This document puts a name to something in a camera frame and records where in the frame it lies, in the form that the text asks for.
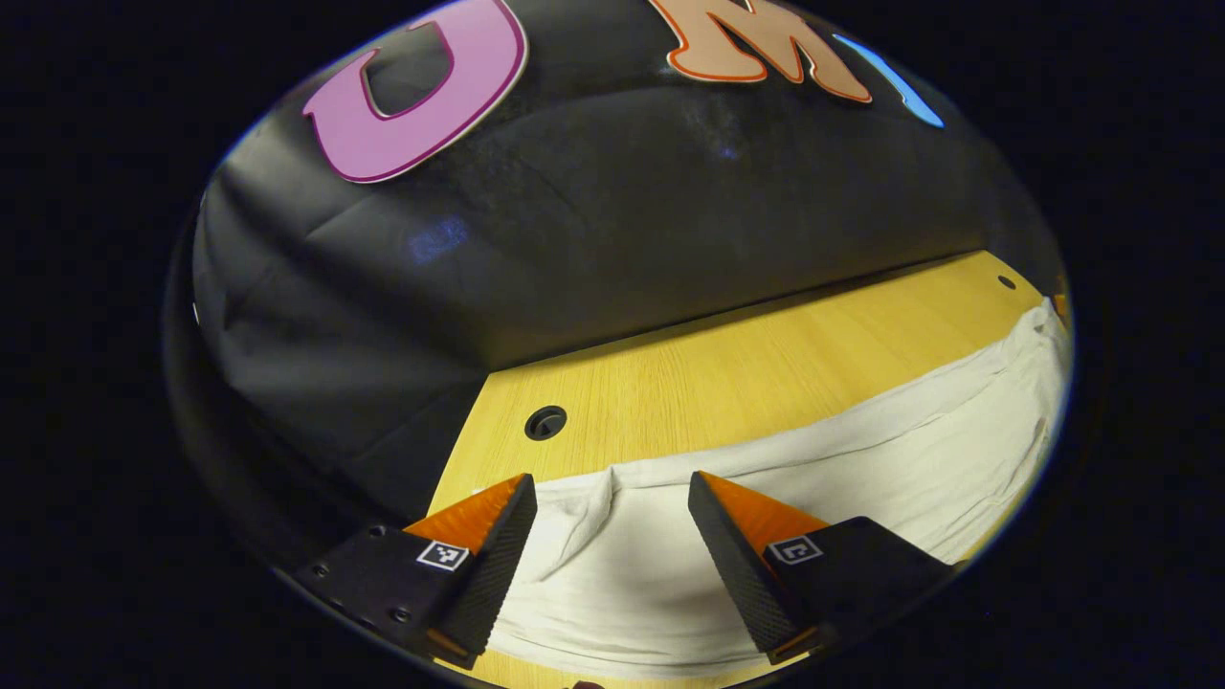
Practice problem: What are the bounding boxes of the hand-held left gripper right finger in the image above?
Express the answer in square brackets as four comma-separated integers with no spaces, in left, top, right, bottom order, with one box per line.
[687,469,958,667]

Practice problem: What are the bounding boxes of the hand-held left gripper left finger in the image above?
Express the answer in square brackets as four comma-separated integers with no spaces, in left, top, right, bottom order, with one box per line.
[292,472,539,671]

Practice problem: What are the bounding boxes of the white jeans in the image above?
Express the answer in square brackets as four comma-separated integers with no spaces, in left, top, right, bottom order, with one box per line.
[488,297,1073,682]

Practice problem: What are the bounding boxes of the black backdrop cloth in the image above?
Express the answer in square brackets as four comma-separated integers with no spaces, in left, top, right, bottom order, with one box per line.
[191,0,1063,529]

